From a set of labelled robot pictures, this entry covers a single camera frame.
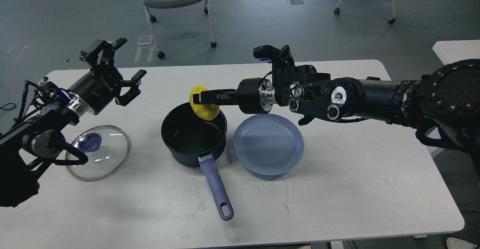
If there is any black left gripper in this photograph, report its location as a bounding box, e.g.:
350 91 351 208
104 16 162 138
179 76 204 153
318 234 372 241
67 38 147 115

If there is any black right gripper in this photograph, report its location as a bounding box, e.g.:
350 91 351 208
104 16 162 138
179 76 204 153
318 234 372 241
193 78 271 114

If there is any yellow potato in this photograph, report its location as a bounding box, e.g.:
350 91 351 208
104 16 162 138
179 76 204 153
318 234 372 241
189 85 221 121

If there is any glass pot lid blue knob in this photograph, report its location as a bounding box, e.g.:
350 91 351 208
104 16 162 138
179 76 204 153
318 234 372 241
65 125 130 182

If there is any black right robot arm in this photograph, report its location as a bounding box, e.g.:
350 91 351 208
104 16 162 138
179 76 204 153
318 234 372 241
191 45 480 177

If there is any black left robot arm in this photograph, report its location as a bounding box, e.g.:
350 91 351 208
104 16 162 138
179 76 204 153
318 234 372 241
0 38 146 207

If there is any dark blue saucepan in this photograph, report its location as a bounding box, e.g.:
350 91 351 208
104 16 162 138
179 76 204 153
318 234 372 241
161 102 234 221

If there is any blue plate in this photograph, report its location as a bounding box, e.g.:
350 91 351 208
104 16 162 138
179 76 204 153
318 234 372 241
232 114 305 177

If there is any white side table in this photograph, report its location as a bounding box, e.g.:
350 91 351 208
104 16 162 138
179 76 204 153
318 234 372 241
432 39 480 65

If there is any white object at bottom edge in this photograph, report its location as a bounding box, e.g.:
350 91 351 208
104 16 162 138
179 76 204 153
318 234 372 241
446 237 480 249

